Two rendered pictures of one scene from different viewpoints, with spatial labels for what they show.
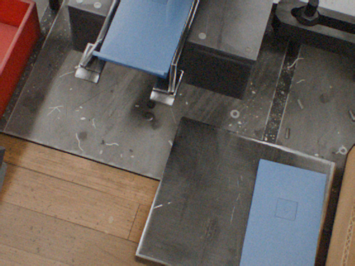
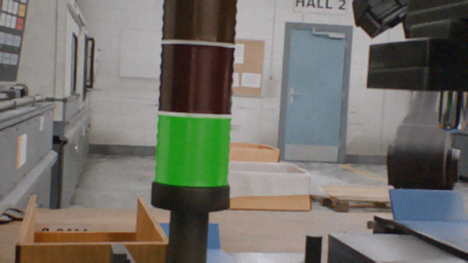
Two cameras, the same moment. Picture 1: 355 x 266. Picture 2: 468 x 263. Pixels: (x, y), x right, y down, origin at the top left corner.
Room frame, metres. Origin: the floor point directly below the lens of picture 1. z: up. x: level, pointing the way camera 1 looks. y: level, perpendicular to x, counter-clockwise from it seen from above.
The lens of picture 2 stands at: (0.92, -0.34, 1.10)
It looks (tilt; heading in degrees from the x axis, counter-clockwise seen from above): 3 degrees down; 160
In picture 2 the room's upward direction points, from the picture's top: 3 degrees clockwise
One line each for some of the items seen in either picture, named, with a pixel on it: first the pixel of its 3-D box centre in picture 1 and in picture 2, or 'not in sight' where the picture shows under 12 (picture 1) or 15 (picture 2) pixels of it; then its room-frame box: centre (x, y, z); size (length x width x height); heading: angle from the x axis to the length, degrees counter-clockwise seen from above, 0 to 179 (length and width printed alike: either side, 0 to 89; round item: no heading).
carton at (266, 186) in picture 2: not in sight; (260, 209); (-3.08, 1.30, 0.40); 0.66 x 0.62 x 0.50; 170
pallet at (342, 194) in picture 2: not in sight; (379, 200); (-5.44, 3.53, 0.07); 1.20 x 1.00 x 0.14; 82
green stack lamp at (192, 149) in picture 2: not in sight; (193, 148); (0.57, -0.23, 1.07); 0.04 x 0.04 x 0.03
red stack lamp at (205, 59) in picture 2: not in sight; (196, 79); (0.57, -0.23, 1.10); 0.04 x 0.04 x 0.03
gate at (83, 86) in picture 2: not in sight; (87, 69); (-6.58, 0.76, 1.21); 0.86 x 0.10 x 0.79; 170
